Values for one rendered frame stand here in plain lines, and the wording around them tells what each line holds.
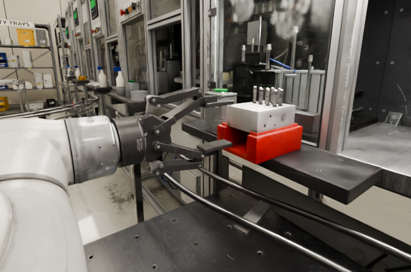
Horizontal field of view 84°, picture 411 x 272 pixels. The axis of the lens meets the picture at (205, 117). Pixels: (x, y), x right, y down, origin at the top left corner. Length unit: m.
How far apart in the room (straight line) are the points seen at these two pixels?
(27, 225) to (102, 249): 0.46
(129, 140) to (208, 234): 0.39
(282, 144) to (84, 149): 0.38
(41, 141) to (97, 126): 0.06
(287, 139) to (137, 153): 0.32
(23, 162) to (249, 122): 0.37
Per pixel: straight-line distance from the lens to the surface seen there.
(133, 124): 0.35
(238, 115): 0.51
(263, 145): 0.48
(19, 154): 0.30
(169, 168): 0.41
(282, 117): 0.55
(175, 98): 0.38
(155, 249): 0.63
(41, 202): 0.24
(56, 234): 0.23
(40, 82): 6.45
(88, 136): 0.33
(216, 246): 0.63
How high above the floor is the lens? 1.10
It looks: 13 degrees down
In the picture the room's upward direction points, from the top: straight up
